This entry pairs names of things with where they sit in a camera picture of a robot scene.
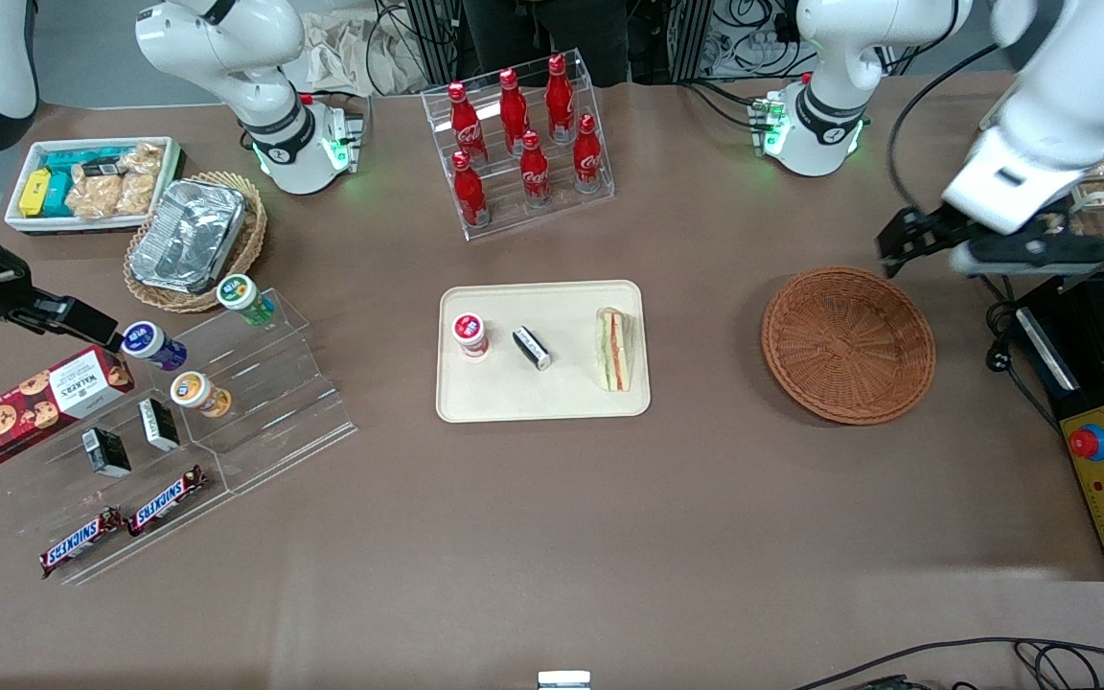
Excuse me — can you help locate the red cookie box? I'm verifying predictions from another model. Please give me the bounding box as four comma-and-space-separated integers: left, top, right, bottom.
0, 345, 135, 471

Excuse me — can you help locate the yellow small box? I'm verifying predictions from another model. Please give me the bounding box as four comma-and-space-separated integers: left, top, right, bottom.
18, 169, 53, 218

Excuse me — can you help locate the black power cable with plug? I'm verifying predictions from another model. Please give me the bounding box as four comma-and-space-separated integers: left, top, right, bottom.
974, 273, 1061, 432

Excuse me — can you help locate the bundle of black cables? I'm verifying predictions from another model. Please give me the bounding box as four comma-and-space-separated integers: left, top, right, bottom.
686, 0, 807, 130

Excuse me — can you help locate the beige plastic tray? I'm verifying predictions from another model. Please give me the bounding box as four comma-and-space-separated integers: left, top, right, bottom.
435, 280, 652, 424

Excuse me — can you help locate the red cola bottle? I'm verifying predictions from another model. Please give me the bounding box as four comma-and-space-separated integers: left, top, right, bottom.
546, 54, 576, 143
451, 150, 491, 229
499, 68, 531, 154
520, 129, 552, 208
573, 114, 604, 195
447, 80, 488, 164

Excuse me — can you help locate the crumpled beige paper bag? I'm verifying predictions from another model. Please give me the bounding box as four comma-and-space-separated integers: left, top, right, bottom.
298, 10, 428, 97

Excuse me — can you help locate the teal long box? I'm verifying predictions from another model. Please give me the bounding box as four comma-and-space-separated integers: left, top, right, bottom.
44, 144, 136, 175

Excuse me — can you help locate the small black box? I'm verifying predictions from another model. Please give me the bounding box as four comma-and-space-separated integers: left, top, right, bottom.
81, 427, 132, 478
137, 398, 181, 452
512, 326, 553, 371

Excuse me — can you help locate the round brown wicker basket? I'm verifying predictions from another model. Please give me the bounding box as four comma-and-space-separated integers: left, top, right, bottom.
761, 266, 936, 426

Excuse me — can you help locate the white plastic bin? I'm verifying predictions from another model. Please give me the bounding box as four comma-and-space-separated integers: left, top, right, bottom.
4, 136, 184, 236

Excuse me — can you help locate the clear acrylic bottle rack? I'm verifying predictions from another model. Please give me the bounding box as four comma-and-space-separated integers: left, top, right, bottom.
421, 48, 616, 242

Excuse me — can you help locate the purple small can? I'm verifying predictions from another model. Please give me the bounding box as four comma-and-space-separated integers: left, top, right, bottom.
121, 321, 188, 372

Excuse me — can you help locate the triangular sandwich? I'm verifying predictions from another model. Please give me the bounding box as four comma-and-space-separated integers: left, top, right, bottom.
595, 307, 630, 393

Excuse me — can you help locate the red lid small can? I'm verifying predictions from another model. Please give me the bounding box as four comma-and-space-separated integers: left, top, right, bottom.
452, 312, 491, 360

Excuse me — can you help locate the black sealing machine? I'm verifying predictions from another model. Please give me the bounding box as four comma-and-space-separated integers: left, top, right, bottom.
1012, 271, 1104, 583

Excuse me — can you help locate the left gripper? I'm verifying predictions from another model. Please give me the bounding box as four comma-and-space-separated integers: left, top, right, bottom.
877, 203, 1104, 280

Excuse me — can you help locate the aluminium foil tray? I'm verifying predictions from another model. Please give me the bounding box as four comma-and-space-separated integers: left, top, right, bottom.
128, 178, 248, 294

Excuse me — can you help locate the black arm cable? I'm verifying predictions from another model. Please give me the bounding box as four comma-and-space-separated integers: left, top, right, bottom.
885, 43, 1003, 207

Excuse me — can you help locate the orange small can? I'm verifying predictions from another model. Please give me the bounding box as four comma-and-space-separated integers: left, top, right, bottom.
170, 371, 232, 418

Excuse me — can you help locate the green lid small can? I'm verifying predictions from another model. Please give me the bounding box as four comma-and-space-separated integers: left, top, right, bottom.
217, 274, 277, 327

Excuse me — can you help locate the clear acrylic stepped display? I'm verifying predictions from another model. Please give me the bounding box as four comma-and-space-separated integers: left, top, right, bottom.
0, 287, 358, 587

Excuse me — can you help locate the person in dark clothes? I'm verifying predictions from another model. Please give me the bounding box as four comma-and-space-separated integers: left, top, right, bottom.
464, 0, 630, 87

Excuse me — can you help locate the snickers chocolate bar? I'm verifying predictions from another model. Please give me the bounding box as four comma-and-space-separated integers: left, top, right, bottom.
126, 466, 209, 537
39, 507, 127, 579

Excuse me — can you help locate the light wicker basket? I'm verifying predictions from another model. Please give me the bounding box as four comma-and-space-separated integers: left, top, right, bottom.
124, 172, 268, 314

